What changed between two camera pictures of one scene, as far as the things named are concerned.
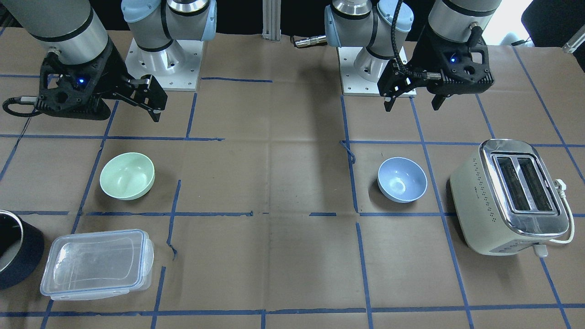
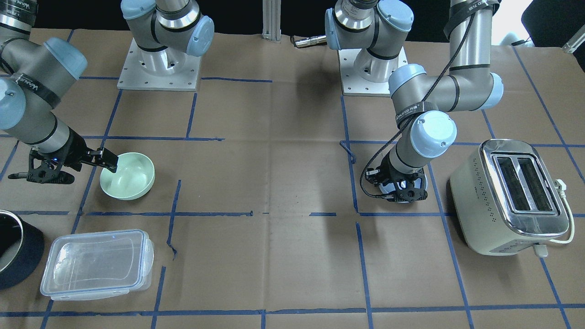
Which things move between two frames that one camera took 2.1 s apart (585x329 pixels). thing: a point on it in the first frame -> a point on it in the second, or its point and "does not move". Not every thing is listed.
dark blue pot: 22,250 does not move
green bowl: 127,176 does not move
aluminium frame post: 272,19 does not move
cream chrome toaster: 506,199 does not move
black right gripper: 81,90 -> 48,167
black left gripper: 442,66 -> 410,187
